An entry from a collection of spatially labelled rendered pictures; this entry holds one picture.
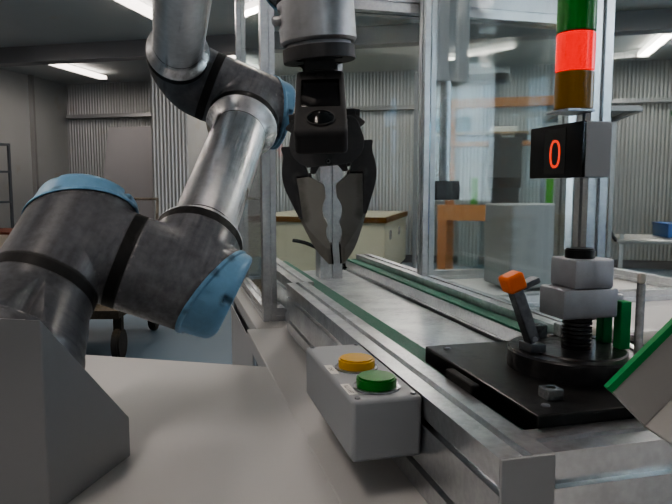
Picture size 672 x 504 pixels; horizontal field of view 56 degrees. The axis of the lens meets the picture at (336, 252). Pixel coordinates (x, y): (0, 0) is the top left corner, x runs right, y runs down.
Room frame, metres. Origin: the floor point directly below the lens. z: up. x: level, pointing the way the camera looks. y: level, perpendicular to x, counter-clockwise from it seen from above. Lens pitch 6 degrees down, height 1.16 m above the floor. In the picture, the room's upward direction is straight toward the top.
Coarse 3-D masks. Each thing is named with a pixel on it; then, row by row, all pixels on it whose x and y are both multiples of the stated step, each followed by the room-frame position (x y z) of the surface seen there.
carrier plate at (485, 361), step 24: (432, 360) 0.71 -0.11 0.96; (456, 360) 0.67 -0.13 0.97; (480, 360) 0.67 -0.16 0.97; (504, 360) 0.67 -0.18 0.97; (480, 384) 0.60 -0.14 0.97; (504, 384) 0.59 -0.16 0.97; (528, 384) 0.59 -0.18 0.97; (504, 408) 0.56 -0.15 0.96; (528, 408) 0.52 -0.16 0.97; (552, 408) 0.52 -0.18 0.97; (576, 408) 0.52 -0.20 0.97; (600, 408) 0.52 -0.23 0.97; (624, 408) 0.53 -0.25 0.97
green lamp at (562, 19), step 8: (560, 0) 0.86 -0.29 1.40; (568, 0) 0.85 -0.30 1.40; (576, 0) 0.84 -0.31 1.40; (584, 0) 0.84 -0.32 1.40; (592, 0) 0.84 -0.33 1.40; (560, 8) 0.86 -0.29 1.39; (568, 8) 0.85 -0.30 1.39; (576, 8) 0.84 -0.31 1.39; (584, 8) 0.84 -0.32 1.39; (592, 8) 0.84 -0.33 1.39; (560, 16) 0.86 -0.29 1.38; (568, 16) 0.85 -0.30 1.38; (576, 16) 0.84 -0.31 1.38; (584, 16) 0.84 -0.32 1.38; (592, 16) 0.84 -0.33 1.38; (560, 24) 0.86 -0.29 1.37; (568, 24) 0.85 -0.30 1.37; (576, 24) 0.84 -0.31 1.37; (584, 24) 0.84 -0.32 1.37; (592, 24) 0.84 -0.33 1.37; (560, 32) 0.86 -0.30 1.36
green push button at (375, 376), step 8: (360, 376) 0.61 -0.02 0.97; (368, 376) 0.61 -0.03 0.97; (376, 376) 0.61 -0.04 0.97; (384, 376) 0.61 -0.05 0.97; (392, 376) 0.61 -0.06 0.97; (360, 384) 0.60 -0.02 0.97; (368, 384) 0.59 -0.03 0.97; (376, 384) 0.59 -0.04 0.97; (384, 384) 0.59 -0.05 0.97; (392, 384) 0.60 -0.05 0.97
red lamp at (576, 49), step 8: (568, 32) 0.85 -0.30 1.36; (576, 32) 0.84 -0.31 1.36; (584, 32) 0.84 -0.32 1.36; (592, 32) 0.84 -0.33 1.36; (560, 40) 0.86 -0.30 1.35; (568, 40) 0.85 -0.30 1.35; (576, 40) 0.84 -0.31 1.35; (584, 40) 0.84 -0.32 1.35; (592, 40) 0.84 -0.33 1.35; (560, 48) 0.86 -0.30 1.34; (568, 48) 0.85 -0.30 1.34; (576, 48) 0.84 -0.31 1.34; (584, 48) 0.84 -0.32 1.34; (592, 48) 0.84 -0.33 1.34; (560, 56) 0.85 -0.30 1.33; (568, 56) 0.85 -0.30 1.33; (576, 56) 0.84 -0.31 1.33; (584, 56) 0.84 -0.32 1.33; (592, 56) 0.84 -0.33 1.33; (560, 64) 0.85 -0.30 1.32; (568, 64) 0.84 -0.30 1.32; (576, 64) 0.84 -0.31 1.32; (584, 64) 0.84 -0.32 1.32; (592, 64) 0.84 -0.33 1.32
